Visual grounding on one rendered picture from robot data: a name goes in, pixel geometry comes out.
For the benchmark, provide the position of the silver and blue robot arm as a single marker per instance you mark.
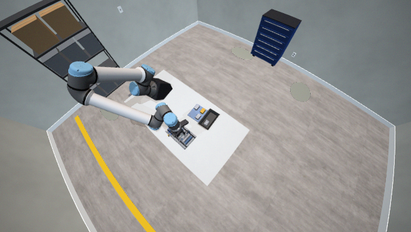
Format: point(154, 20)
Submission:
point(81, 75)

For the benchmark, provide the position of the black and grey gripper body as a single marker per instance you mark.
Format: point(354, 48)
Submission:
point(177, 134)

